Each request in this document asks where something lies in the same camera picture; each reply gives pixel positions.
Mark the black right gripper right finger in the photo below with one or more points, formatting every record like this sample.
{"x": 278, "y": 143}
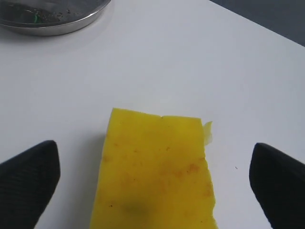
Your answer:
{"x": 278, "y": 183}

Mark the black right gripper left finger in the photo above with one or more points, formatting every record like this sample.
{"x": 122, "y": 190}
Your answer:
{"x": 27, "y": 184}

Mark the yellow sponge block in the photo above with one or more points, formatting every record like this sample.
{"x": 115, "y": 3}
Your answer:
{"x": 154, "y": 174}

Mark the round steel dish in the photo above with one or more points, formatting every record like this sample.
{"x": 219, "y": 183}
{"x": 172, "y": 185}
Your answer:
{"x": 49, "y": 17}

